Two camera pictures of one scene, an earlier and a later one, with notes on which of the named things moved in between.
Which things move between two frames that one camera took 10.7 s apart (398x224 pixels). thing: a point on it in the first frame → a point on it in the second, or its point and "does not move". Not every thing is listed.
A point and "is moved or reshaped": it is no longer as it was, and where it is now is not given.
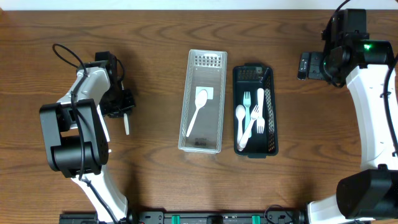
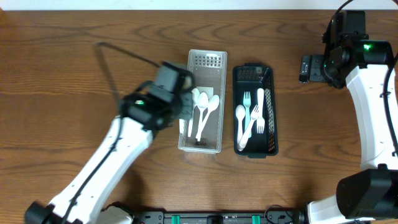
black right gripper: [314, 70] does not move
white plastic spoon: [126, 124] is moved or reshaped
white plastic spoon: [200, 100] → [213, 102]
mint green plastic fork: [247, 100] does not move
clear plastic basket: [204, 68] does not move
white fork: [260, 121] does not move
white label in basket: [209, 91] does not move
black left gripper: [123, 104] → [185, 106]
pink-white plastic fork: [254, 115] does not move
